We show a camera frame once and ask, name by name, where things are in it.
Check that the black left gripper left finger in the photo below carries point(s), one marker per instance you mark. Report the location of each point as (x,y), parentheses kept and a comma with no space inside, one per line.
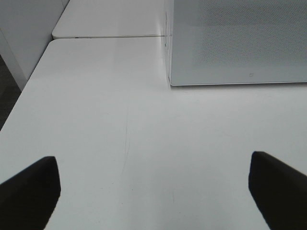
(28,199)

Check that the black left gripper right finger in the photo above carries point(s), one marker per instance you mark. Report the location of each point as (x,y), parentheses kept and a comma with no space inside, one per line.
(279,191)

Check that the white microwave door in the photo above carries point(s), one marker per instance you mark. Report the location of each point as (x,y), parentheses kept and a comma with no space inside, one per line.
(239,40)

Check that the white microwave oven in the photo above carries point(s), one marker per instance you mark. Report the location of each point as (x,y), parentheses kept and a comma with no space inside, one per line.
(239,40)

